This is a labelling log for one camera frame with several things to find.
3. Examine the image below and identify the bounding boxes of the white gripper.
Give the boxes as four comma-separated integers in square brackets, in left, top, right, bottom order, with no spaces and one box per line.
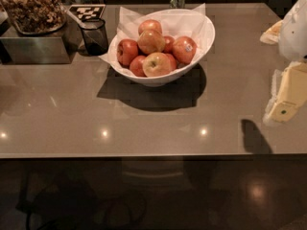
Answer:
[260,0,307,125]

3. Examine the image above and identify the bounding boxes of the white paper bowl liner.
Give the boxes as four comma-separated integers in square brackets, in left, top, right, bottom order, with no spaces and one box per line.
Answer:
[100,5,215,65]

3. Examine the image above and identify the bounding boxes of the white ceramic bowl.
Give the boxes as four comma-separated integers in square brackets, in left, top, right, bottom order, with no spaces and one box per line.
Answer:
[107,8,216,88]

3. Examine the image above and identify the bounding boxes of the middle hidden red apple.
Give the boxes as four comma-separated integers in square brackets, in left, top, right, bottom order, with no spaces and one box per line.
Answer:
[163,35,175,54]

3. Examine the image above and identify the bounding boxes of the front yellow-red apple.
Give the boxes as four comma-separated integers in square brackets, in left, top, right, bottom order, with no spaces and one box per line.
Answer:
[142,53,172,78]

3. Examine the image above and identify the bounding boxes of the yellow-red apple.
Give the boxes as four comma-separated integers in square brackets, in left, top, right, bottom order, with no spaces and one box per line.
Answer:
[137,29,165,55]
[142,53,172,78]

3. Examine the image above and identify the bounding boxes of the centre yellow-red apple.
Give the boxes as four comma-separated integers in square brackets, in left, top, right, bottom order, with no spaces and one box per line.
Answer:
[137,29,165,55]

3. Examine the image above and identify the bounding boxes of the top back red apple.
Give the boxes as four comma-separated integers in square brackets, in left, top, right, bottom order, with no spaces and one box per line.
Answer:
[138,19,162,35]

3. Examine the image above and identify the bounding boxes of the small front-left red apple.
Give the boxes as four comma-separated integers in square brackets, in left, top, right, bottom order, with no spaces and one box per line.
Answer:
[130,56,146,77]

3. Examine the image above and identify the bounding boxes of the left red apple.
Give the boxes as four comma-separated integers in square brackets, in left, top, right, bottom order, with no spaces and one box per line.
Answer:
[117,38,138,66]

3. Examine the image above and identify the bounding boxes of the black mesh cup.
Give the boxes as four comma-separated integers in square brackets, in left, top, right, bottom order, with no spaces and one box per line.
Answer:
[79,18,108,56]

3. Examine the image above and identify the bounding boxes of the black white fiducial marker card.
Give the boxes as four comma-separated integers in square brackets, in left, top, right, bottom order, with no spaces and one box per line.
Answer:
[68,4,106,21]

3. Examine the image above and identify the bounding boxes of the stainless steel box stand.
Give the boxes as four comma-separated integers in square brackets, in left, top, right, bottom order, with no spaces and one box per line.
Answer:
[0,23,77,64]

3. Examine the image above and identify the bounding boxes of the glass container of granola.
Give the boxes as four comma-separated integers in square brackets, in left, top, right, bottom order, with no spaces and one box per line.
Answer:
[0,0,66,35]

